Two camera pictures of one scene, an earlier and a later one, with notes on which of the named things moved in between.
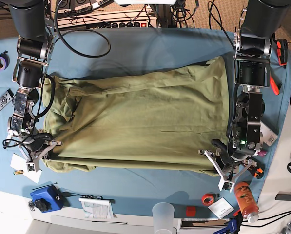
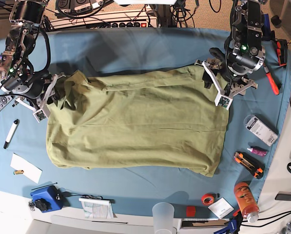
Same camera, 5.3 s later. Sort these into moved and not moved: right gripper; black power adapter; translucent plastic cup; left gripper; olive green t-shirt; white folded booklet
Moved: left gripper; right gripper
Not moved: olive green t-shirt; black power adapter; translucent plastic cup; white folded booklet
